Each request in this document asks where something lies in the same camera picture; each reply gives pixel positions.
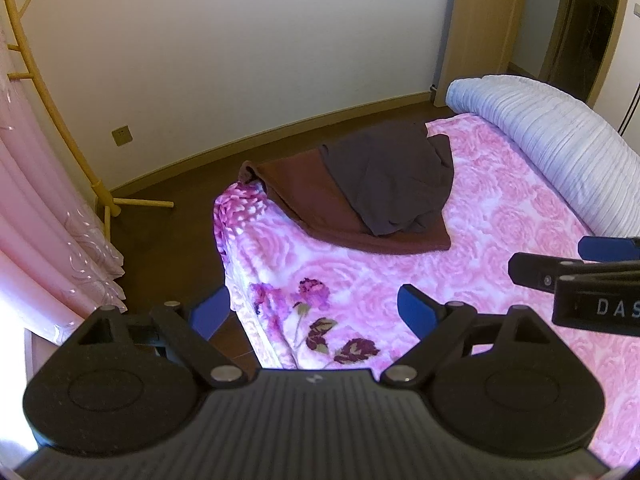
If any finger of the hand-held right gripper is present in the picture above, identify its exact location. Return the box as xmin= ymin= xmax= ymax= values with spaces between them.
xmin=577 ymin=235 xmax=640 ymax=263
xmin=507 ymin=251 xmax=640 ymax=329

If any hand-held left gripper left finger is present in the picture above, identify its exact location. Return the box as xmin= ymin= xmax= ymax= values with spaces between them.
xmin=75 ymin=285 xmax=252 ymax=389

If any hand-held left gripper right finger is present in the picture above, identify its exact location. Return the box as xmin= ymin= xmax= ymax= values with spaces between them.
xmin=381 ymin=284 xmax=553 ymax=389

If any dark long-sleeved shirt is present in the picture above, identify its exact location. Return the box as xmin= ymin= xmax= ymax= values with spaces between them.
xmin=319 ymin=122 xmax=456 ymax=237

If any pink floral blanket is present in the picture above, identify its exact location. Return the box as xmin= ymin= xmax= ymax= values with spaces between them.
xmin=212 ymin=112 xmax=640 ymax=471

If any brown fleece cloth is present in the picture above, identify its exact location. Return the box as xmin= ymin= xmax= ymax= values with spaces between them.
xmin=239 ymin=147 xmax=452 ymax=256

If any pink curtain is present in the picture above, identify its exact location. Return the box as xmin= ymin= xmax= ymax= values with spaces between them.
xmin=0 ymin=15 xmax=126 ymax=346

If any wooden door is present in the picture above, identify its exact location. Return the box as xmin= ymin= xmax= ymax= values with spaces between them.
xmin=432 ymin=0 xmax=533 ymax=108

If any wooden coat rack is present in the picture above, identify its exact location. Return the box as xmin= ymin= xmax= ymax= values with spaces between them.
xmin=0 ymin=0 xmax=175 ymax=241

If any wooden door frame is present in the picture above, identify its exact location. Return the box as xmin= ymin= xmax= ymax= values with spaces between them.
xmin=537 ymin=0 xmax=632 ymax=111

